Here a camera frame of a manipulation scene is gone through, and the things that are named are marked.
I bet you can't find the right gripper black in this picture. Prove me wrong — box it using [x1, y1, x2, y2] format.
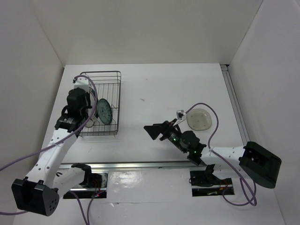
[144, 118, 188, 153]

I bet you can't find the orange sunburst plate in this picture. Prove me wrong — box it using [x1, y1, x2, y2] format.
[85, 116, 97, 128]

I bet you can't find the blue floral small plate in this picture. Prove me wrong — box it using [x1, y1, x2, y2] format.
[97, 98, 113, 125]

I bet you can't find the green red rimmed plate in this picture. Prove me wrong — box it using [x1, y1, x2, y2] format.
[90, 87, 98, 118]

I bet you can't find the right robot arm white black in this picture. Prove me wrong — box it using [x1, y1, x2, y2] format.
[144, 120, 282, 189]

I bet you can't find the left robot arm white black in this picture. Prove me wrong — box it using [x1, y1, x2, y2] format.
[11, 88, 94, 216]

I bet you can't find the clear glass square plate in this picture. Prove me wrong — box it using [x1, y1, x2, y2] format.
[186, 109, 212, 131]

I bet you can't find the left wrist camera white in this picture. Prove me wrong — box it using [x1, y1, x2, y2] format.
[73, 77, 90, 92]

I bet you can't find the grey wire dish rack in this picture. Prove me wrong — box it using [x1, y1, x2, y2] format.
[80, 70, 121, 137]

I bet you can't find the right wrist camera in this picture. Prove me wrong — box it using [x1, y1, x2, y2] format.
[174, 110, 186, 126]

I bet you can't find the aluminium front rail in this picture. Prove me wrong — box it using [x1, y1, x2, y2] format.
[57, 160, 195, 170]

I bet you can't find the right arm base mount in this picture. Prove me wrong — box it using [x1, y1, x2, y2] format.
[189, 171, 234, 197]

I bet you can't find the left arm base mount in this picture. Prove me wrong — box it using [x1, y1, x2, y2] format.
[70, 172, 108, 199]

